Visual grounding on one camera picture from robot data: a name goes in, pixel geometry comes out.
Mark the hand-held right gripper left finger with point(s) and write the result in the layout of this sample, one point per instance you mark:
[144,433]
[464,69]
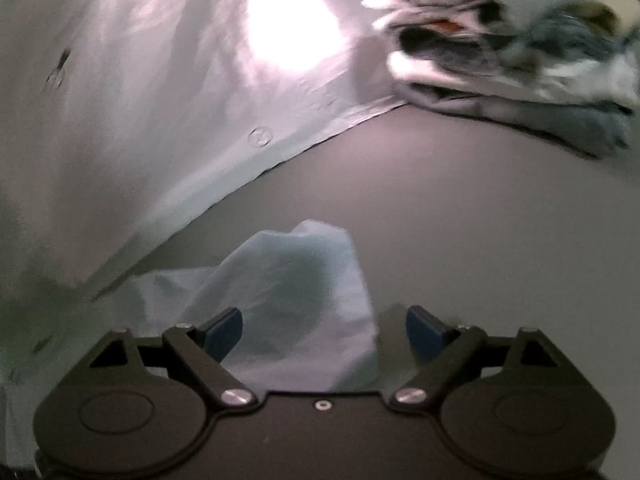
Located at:
[225,332]

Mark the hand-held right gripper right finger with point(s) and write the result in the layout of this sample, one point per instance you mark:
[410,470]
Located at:
[425,332]

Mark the plain light blue cloth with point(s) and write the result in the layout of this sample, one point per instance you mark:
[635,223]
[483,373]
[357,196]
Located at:
[300,300]

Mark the pile of folded clothes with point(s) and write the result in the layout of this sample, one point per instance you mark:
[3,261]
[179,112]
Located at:
[500,60]

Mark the white printed bed sheet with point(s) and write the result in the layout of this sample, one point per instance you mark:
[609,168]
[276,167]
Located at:
[150,85]

